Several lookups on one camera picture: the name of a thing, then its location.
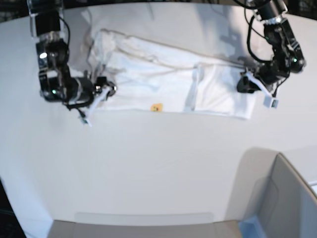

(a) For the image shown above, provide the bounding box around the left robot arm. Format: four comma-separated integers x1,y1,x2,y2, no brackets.
235,0,306,98

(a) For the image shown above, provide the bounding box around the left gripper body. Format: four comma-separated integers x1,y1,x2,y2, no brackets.
236,64,290,98

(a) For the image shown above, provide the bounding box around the grey cardboard box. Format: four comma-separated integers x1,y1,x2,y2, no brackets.
238,153,317,238

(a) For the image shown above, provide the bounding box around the white printed t-shirt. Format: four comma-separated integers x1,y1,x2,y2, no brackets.
89,29,256,119

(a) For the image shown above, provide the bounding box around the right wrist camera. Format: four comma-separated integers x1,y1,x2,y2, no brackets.
79,116,92,127

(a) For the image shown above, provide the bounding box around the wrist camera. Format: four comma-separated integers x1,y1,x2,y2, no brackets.
79,116,92,127
264,96,279,109

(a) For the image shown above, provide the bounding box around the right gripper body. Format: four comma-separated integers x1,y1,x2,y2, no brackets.
64,76,117,119

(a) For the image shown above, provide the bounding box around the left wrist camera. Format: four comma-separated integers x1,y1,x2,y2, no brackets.
264,96,279,109

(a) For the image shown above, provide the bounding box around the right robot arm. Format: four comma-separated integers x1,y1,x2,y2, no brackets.
27,0,117,124

